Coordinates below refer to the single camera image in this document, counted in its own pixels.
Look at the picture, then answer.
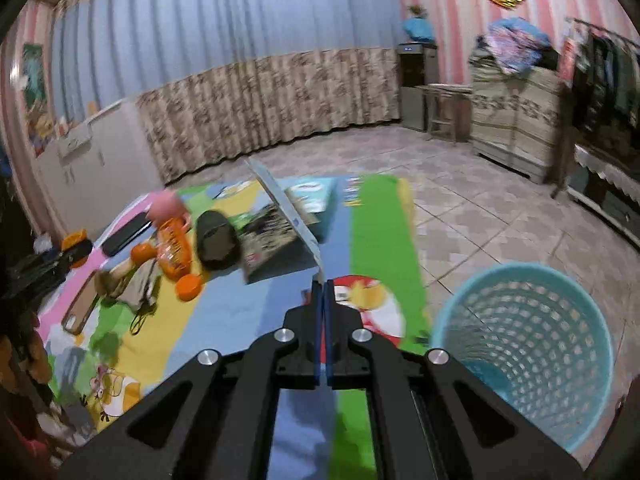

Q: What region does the beige cloth face mask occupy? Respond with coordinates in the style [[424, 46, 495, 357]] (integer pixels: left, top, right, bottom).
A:
[[96, 260, 162, 335]]

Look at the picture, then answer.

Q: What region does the light blue tissue box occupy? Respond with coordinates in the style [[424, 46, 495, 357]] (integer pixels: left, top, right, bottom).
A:
[[286, 177, 337, 242]]

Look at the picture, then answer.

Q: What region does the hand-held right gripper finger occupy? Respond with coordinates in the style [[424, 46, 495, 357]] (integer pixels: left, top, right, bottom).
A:
[[57, 279, 327, 480], [326, 279, 586, 480]]

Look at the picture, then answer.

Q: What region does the pink hanging bag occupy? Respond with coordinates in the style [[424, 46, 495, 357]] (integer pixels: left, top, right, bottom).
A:
[[559, 25, 577, 83]]

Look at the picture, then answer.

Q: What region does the grey water dispenser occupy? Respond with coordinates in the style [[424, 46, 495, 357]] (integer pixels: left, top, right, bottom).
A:
[[398, 42, 439, 132]]

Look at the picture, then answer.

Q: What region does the pile of folded clothes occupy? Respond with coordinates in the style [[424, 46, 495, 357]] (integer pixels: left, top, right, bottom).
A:
[[472, 17, 559, 77]]

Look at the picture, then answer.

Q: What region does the low stand with lace cloth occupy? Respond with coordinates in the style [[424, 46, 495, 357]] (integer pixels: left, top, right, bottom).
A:
[[567, 142, 640, 252]]

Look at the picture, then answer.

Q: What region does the colourful wall poster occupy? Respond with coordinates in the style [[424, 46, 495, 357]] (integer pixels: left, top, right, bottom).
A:
[[21, 42, 54, 159]]

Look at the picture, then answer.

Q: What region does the white cabinet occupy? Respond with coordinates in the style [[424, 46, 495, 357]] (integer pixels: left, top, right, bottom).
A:
[[37, 100, 162, 241]]

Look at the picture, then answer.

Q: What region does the dark olive rolled cloth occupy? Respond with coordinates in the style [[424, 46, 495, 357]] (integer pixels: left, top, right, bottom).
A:
[[195, 210, 242, 272]]

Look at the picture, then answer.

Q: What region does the cabinet under patterned cloth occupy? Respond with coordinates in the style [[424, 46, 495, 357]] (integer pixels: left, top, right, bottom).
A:
[[470, 57, 567, 184]]

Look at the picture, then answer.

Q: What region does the brown phone case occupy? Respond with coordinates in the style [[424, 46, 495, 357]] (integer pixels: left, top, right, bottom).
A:
[[61, 270, 99, 336]]

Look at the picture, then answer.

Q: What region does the black remote control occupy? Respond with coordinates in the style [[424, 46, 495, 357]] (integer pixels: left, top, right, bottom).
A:
[[102, 212, 154, 257]]

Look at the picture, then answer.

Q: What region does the blue water bottle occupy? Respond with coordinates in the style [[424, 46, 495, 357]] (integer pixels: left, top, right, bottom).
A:
[[404, 15, 434, 44]]

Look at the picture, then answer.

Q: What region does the pink cup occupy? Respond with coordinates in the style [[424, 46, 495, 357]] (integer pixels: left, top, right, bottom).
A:
[[146, 190, 189, 227]]

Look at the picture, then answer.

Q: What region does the orange snack packet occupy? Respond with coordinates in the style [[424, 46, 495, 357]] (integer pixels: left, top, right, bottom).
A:
[[156, 215, 194, 281]]

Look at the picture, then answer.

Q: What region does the colourful cartoon play mat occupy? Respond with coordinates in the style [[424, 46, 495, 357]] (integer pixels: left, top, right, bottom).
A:
[[37, 175, 433, 480]]

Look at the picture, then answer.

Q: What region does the blue curtain with floral band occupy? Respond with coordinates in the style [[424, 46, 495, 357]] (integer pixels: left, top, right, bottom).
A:
[[50, 0, 407, 186]]

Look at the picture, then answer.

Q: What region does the light blue plastic basket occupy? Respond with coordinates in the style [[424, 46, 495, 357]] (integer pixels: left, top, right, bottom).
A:
[[430, 261, 615, 453]]

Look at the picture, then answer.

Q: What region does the black and gold snack packet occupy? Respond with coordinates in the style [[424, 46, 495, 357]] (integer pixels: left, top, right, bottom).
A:
[[242, 205, 321, 285]]

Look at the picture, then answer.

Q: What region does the metal clothes rack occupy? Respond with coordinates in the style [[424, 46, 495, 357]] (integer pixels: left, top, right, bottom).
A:
[[549, 16, 640, 200]]

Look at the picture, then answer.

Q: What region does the orange and black object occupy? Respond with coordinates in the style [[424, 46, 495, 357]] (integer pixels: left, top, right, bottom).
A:
[[10, 229, 94, 288]]

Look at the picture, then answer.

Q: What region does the row of hanging clothes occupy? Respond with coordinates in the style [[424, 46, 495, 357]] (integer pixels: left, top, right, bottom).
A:
[[570, 30, 640, 133]]

